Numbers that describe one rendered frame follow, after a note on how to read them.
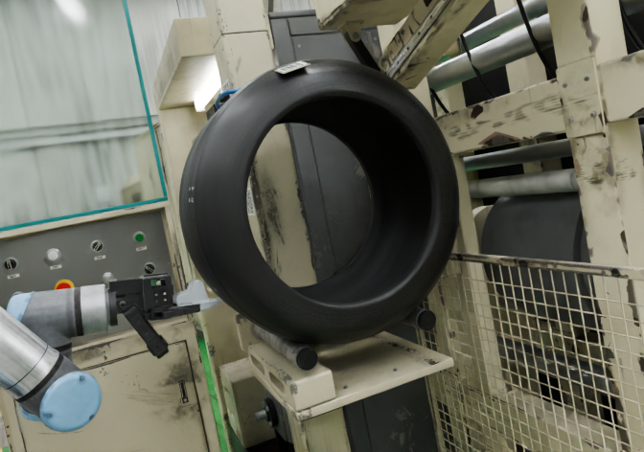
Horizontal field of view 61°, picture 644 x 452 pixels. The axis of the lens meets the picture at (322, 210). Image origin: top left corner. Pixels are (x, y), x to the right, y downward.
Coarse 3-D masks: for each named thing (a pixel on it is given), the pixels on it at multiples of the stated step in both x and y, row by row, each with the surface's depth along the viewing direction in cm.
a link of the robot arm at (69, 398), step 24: (0, 312) 81; (0, 336) 79; (24, 336) 82; (0, 360) 79; (24, 360) 81; (48, 360) 84; (0, 384) 81; (24, 384) 81; (48, 384) 82; (72, 384) 84; (96, 384) 86; (48, 408) 81; (72, 408) 84; (96, 408) 86
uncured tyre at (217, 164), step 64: (320, 64) 109; (256, 128) 101; (384, 128) 137; (384, 192) 142; (448, 192) 116; (192, 256) 116; (256, 256) 100; (384, 256) 141; (448, 256) 120; (256, 320) 105; (320, 320) 105; (384, 320) 110
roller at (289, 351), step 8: (256, 328) 135; (264, 336) 127; (272, 336) 122; (272, 344) 121; (280, 344) 116; (288, 344) 112; (296, 344) 110; (304, 344) 110; (280, 352) 117; (288, 352) 110; (296, 352) 107; (304, 352) 106; (312, 352) 107; (296, 360) 106; (304, 360) 106; (312, 360) 107; (304, 368) 106
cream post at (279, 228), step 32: (224, 0) 139; (256, 0) 142; (224, 32) 139; (256, 32) 142; (224, 64) 142; (256, 64) 142; (256, 160) 141; (288, 160) 145; (256, 192) 141; (288, 192) 144; (256, 224) 145; (288, 224) 144; (288, 256) 144; (288, 416) 154; (320, 416) 146; (320, 448) 146
